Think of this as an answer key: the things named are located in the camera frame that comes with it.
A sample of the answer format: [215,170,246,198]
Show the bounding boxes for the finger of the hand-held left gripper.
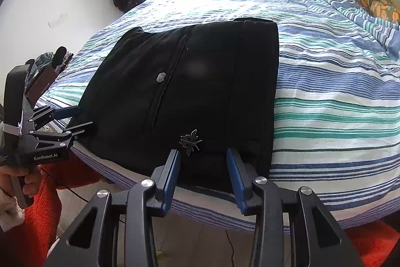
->
[29,105,81,130]
[29,121,94,143]

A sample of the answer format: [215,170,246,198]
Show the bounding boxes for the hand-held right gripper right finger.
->
[226,147,365,267]

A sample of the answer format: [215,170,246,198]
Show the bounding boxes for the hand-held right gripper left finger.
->
[45,149,182,267]

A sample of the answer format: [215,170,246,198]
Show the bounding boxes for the black pants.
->
[66,17,280,194]

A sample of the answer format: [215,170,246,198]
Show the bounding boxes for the person's left hand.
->
[0,166,43,199]

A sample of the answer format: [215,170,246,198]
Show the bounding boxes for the brown wooden furniture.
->
[26,66,57,104]

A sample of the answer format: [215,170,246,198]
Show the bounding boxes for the pile of clothes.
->
[31,46,76,74]

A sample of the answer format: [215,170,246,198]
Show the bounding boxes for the red fuzzy rug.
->
[344,220,400,267]
[23,151,107,267]

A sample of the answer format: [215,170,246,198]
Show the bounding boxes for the striped bed sheet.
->
[34,0,400,231]

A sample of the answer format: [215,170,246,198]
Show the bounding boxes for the black cable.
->
[225,229,236,267]
[40,168,91,203]

